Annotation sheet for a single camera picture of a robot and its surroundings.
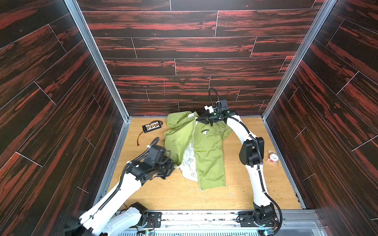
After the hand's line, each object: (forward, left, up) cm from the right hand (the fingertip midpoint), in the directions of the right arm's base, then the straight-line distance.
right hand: (197, 118), depth 96 cm
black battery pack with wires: (+6, +33, -14) cm, 37 cm away
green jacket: (-6, +9, -1) cm, 11 cm away
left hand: (-33, +9, 0) cm, 34 cm away
